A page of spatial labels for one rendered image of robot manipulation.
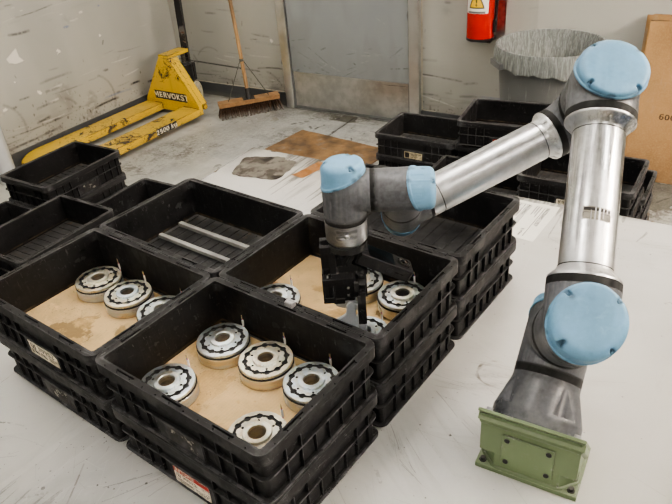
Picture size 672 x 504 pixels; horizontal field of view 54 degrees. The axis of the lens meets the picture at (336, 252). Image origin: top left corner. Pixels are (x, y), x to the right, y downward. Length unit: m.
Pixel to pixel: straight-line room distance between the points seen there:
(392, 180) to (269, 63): 4.00
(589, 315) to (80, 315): 1.03
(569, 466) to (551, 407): 0.10
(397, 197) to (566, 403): 0.44
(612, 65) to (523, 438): 0.63
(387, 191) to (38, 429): 0.86
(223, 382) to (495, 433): 0.49
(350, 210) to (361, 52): 3.49
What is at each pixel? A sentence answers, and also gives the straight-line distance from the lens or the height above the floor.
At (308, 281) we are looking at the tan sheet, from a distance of 1.46.
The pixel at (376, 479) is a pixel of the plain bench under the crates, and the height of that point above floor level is 0.70.
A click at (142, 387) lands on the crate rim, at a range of 1.13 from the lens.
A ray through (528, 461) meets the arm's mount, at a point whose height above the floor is 0.76.
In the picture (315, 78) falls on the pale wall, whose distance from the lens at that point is 4.81.
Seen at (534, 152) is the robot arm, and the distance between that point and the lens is 1.28.
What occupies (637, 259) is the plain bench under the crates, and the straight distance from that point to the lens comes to 1.83.
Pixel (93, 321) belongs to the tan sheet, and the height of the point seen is 0.83.
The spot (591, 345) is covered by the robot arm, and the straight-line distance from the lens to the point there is 1.04.
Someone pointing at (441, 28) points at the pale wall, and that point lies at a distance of 4.29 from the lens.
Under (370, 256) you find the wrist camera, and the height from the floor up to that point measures 1.02.
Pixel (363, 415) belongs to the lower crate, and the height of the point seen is 0.81.
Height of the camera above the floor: 1.66
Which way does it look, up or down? 32 degrees down
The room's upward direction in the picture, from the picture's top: 5 degrees counter-clockwise
